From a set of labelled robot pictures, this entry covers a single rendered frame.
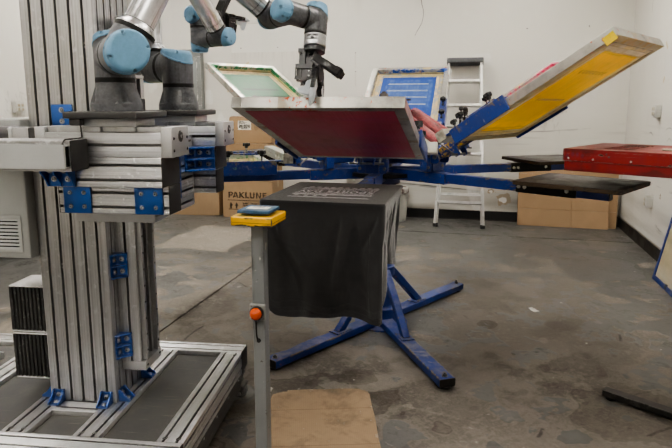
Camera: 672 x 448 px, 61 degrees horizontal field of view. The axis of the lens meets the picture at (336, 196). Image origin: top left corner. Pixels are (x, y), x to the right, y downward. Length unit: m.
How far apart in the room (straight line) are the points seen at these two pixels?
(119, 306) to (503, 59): 5.14
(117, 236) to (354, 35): 4.94
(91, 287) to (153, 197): 0.49
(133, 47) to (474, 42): 5.18
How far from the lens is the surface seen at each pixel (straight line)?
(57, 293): 2.26
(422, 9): 6.62
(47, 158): 1.79
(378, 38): 6.64
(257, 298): 1.81
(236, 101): 1.98
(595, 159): 2.46
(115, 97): 1.82
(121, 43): 1.70
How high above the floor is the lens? 1.28
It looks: 9 degrees down
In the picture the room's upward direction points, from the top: straight up
